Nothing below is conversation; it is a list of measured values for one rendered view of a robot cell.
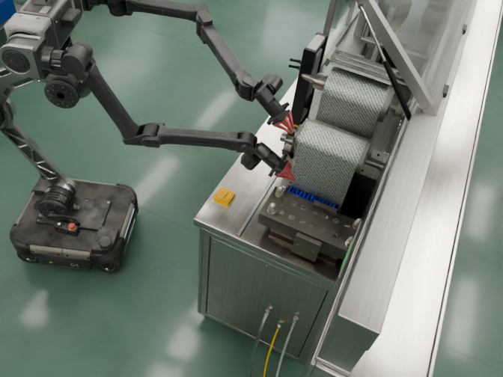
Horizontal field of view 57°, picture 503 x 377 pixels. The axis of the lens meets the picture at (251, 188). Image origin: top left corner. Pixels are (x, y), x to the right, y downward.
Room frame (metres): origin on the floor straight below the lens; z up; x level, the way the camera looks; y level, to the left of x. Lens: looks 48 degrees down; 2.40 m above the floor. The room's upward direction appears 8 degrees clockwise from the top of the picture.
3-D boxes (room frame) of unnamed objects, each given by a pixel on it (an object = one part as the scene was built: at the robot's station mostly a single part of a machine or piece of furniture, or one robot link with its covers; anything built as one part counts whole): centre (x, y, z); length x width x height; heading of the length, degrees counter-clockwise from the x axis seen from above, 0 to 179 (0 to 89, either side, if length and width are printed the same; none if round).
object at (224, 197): (1.28, 0.11, 0.91); 0.07 x 0.07 x 0.02; 71
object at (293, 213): (1.13, -0.26, 1.00); 0.40 x 0.16 x 0.06; 71
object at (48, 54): (1.32, 0.75, 1.45); 0.09 x 0.08 x 0.12; 1
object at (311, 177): (1.26, -0.26, 1.11); 0.23 x 0.01 x 0.18; 71
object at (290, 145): (1.40, -0.14, 1.05); 0.06 x 0.05 x 0.31; 71
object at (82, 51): (1.32, 0.67, 1.47); 0.10 x 0.05 x 0.09; 91
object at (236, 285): (2.23, -0.52, 0.43); 2.52 x 0.64 x 0.86; 161
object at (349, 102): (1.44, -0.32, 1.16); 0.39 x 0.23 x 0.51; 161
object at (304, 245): (1.04, -0.24, 0.97); 0.10 x 0.03 x 0.11; 71
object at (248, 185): (2.23, -0.50, 0.88); 2.52 x 0.66 x 0.04; 161
